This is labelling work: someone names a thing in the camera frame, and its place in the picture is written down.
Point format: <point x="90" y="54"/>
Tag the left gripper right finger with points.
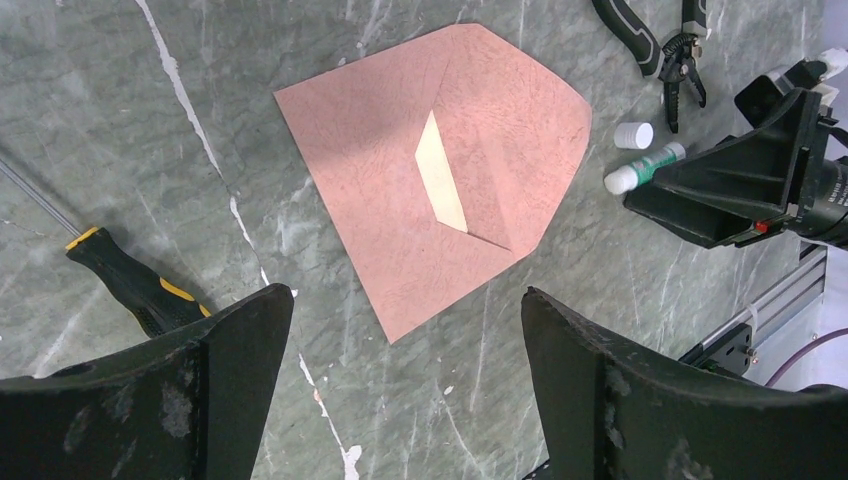
<point x="611" y="408"/>

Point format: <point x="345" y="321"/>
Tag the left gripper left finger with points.
<point x="190" y="404"/>

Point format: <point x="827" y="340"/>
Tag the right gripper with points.
<point x="773" y="179"/>

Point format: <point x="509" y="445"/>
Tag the green glue stick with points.
<point x="639" y="172"/>

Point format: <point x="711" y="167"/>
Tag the white glue stick cap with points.
<point x="633" y="135"/>

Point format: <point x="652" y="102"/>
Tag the pink envelope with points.
<point x="514" y="132"/>

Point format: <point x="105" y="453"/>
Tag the tan paper letter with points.
<point x="438" y="180"/>

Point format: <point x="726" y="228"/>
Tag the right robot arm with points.
<point x="746" y="189"/>

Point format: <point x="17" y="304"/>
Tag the black yellow screwdriver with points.
<point x="158" y="306"/>

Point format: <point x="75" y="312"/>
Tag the black pliers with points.
<point x="674" y="63"/>

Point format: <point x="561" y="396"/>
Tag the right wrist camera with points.
<point x="759" y="98"/>

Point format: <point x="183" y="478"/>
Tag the aluminium side rail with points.
<point x="767" y="331"/>

